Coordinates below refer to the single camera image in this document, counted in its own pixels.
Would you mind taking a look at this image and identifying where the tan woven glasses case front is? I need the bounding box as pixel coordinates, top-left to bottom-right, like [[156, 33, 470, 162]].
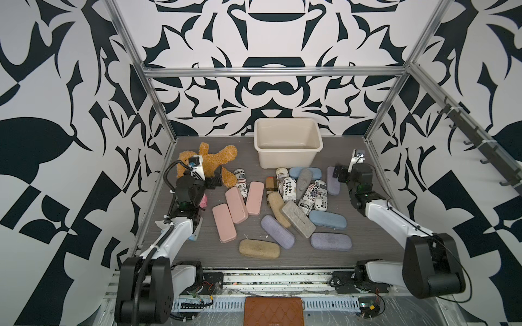
[[239, 239, 281, 259]]

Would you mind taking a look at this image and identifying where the tan woven glasses case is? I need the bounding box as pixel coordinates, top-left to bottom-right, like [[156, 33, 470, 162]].
[[267, 192, 292, 228], [239, 239, 281, 259]]

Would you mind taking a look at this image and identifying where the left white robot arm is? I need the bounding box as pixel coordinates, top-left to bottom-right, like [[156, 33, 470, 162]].
[[114, 155, 221, 325]]

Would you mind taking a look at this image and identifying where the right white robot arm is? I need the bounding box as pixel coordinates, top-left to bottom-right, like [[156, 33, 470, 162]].
[[333, 163, 472, 299]]

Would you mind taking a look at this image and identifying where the grey glasses case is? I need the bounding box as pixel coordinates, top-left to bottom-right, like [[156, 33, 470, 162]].
[[296, 168, 313, 202]]

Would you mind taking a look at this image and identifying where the pink glasses case middle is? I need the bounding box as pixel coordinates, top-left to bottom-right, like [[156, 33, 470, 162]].
[[225, 187, 249, 224]]

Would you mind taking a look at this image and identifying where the pink glasses case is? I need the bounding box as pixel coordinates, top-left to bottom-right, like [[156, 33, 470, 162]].
[[212, 204, 237, 243], [246, 181, 265, 216], [225, 187, 249, 224]]

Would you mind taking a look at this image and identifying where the pink glasses case right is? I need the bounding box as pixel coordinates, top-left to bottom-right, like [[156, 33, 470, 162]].
[[246, 181, 265, 216]]

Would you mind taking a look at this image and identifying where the blue glasses case front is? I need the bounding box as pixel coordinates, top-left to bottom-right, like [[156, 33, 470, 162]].
[[309, 211, 347, 230]]

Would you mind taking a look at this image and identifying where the pink glasses case front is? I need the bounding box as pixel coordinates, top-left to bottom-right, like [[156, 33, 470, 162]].
[[212, 204, 237, 243]]

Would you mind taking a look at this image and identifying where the map print glasses case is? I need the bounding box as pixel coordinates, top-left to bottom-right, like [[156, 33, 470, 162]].
[[276, 167, 290, 182]]

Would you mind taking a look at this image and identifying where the plaid brown glasses case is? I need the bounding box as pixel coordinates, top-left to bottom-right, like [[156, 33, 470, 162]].
[[265, 177, 279, 205]]

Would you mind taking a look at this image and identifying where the beige plastic storage box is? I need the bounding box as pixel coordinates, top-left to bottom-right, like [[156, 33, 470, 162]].
[[254, 118, 324, 169]]

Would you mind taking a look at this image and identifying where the tan woven glasses case centre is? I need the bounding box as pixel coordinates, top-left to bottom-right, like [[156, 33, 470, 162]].
[[267, 192, 292, 228]]

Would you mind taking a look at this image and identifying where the pink alarm clock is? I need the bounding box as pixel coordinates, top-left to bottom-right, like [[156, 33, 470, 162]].
[[199, 194, 208, 210]]

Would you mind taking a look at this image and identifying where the orange plush teddy bear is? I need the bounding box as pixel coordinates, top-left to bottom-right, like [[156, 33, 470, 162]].
[[178, 142, 238, 188]]

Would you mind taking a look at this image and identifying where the newspaper print case left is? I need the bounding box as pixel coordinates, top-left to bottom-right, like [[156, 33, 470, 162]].
[[233, 168, 248, 200]]

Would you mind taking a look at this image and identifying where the newspaper print case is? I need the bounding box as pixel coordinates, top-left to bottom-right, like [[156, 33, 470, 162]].
[[233, 168, 248, 200], [281, 177, 296, 202]]

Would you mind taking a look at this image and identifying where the blue tissue pack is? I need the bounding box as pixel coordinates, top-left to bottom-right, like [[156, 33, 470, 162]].
[[189, 222, 203, 241]]

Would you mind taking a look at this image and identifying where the newspaper flag case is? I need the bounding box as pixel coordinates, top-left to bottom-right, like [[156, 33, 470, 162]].
[[298, 183, 319, 216]]

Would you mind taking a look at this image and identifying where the newspaper print case centre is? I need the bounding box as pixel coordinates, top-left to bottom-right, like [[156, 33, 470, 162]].
[[281, 177, 296, 202]]

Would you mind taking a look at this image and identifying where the grey woven rectangular case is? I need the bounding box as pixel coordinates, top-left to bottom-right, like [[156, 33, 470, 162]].
[[281, 201, 316, 239]]

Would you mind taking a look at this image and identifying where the green circuit board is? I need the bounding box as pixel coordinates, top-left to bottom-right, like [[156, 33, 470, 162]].
[[357, 296, 386, 320]]

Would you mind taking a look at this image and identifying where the brown quilted leather wallet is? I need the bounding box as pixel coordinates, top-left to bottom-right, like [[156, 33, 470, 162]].
[[243, 297, 305, 326]]

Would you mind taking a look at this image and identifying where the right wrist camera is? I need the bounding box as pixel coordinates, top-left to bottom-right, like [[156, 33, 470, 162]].
[[348, 149, 365, 173]]

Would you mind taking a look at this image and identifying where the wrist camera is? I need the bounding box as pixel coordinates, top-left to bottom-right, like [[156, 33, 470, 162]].
[[188, 155, 205, 181], [348, 149, 365, 173]]

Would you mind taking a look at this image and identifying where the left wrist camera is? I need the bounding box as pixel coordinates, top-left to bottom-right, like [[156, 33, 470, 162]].
[[188, 155, 205, 181]]

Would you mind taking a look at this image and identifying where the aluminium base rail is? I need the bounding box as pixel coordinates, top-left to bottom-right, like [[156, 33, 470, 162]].
[[103, 268, 453, 298]]

